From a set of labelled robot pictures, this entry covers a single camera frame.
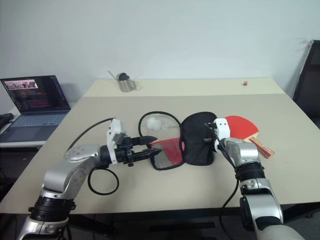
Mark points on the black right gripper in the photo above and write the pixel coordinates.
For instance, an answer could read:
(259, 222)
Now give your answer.
(208, 140)

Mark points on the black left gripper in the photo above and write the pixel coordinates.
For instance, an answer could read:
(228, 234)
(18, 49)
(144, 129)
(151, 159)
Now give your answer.
(127, 151)

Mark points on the black and red paddle case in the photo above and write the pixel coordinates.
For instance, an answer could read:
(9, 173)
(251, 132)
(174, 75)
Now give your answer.
(197, 147)

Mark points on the red table tennis paddle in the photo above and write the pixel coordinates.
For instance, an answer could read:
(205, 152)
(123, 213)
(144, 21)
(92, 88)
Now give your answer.
(242, 127)

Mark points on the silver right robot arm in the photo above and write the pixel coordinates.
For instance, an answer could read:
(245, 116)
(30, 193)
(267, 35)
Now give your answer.
(252, 175)

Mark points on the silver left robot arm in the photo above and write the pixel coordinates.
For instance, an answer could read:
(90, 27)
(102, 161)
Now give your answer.
(75, 160)

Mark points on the steel watering can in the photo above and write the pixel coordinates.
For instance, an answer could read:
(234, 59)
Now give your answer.
(126, 83)

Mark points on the small red object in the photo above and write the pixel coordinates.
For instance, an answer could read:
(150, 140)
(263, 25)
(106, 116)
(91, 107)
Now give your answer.
(244, 83)

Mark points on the black table underframe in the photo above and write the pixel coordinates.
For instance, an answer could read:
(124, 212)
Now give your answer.
(175, 226)

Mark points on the black chair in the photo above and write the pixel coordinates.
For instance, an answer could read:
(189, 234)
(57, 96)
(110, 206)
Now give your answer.
(308, 82)

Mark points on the open grey laptop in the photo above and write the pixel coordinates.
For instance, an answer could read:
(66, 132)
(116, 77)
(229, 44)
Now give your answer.
(35, 100)

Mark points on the white side desk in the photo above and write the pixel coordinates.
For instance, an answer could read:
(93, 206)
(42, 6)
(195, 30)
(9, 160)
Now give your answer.
(20, 144)

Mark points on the black bag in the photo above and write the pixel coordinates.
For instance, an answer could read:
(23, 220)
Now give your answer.
(5, 118)

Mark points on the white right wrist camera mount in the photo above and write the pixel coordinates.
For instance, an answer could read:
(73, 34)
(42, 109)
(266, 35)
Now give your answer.
(223, 130)

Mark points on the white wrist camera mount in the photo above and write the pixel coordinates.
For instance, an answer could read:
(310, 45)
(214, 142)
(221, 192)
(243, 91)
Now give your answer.
(115, 127)
(223, 130)

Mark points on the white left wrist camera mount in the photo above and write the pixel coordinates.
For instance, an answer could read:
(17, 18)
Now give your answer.
(115, 127)

